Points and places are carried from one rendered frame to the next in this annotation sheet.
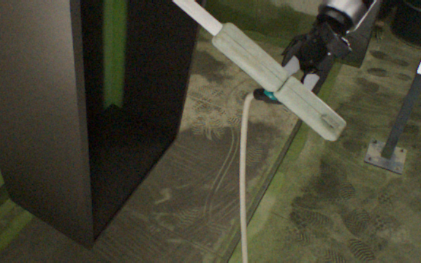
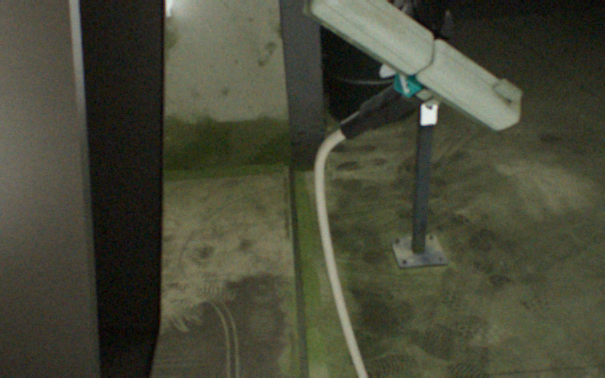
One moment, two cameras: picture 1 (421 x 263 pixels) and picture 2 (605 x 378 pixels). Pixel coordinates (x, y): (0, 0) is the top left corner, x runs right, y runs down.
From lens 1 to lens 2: 0.42 m
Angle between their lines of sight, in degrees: 27
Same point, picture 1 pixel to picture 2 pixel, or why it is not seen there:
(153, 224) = not seen: outside the picture
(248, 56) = (380, 13)
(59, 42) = (33, 57)
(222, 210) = not seen: outside the picture
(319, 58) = (440, 21)
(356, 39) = (309, 134)
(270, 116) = (254, 264)
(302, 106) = (468, 78)
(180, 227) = not seen: outside the picture
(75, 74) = (79, 129)
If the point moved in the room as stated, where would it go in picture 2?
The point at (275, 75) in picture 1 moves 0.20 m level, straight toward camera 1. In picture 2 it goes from (421, 38) to (543, 95)
